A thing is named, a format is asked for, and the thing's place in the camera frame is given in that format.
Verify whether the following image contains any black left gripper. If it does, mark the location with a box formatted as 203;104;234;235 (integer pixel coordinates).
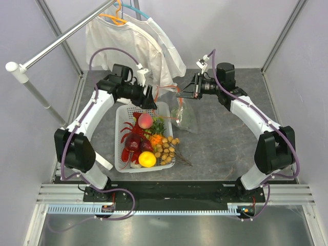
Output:
122;80;157;111

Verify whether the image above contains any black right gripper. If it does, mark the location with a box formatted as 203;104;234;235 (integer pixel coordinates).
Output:
176;73;222;99

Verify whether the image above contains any pink peach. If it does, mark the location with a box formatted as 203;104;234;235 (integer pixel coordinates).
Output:
138;113;153;129

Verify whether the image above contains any clear orange-zipper zip bag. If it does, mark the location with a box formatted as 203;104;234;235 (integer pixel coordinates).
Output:
153;85;199;134

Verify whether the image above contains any green netted melon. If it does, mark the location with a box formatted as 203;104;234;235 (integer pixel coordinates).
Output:
171;105;196;128

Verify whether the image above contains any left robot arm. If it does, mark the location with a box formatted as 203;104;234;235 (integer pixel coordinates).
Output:
54;64;157;201

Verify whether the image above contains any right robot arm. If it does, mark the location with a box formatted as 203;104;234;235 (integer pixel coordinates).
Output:
177;59;297;202

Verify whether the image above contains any green leafy vegetable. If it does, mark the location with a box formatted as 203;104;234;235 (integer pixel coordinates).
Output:
144;117;166;135

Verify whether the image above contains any white plastic basket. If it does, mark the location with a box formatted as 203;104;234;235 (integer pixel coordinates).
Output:
114;102;175;173

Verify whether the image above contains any red toy lobster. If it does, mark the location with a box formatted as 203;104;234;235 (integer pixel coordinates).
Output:
120;112;153;169

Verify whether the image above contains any brown longan bunch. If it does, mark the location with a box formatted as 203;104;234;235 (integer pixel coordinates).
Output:
154;136;192;167

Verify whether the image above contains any yellow lemon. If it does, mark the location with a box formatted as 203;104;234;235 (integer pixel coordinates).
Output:
138;151;157;168

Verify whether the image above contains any white garlic bulb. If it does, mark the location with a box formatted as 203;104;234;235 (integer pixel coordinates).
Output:
130;161;141;169

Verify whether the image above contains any white t-shirt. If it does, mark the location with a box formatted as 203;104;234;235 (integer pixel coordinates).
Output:
86;6;187;94

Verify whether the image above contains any orange clothes hanger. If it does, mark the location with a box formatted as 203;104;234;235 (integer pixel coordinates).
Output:
98;0;127;26

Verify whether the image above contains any blue clothes hanger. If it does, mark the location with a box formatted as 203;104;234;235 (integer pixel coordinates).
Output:
114;1;150;21

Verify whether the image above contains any metal clothes rack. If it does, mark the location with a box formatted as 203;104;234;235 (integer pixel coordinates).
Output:
5;0;117;171

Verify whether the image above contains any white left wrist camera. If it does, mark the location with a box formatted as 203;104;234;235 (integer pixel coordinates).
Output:
136;64;151;87

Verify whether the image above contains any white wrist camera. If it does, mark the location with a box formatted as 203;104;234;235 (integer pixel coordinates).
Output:
136;64;151;87
196;55;210;74

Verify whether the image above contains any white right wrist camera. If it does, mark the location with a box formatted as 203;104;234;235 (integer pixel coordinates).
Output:
196;55;210;74

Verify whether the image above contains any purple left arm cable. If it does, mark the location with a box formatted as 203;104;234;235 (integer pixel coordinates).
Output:
46;47;141;233

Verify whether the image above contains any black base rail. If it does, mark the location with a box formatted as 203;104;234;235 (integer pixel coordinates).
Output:
83;181;265;210

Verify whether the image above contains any blue-grey cable duct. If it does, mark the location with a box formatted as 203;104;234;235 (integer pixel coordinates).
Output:
47;204;240;216

